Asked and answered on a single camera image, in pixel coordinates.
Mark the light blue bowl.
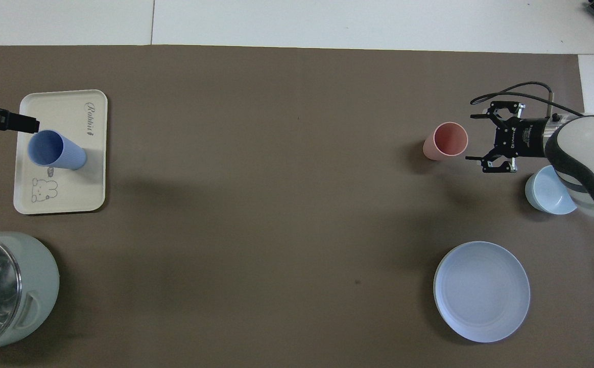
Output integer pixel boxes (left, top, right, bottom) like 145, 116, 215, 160
525, 165, 578, 215

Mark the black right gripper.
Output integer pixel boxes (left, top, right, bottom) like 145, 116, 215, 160
465, 101, 551, 174

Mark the pale green rice cooker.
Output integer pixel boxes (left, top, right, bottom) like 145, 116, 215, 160
0, 232, 60, 357

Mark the blue ribbed plastic cup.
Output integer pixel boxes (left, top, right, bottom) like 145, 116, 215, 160
28, 130, 88, 171

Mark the brown paper table mat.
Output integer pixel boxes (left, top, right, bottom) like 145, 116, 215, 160
0, 45, 594, 368

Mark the cream tray with rabbit print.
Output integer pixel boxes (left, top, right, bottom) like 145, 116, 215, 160
13, 89, 108, 215

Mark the light blue round plate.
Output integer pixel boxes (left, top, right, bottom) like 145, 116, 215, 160
433, 241, 531, 343

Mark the pink plastic cup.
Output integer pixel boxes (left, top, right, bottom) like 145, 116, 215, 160
423, 122, 469, 161

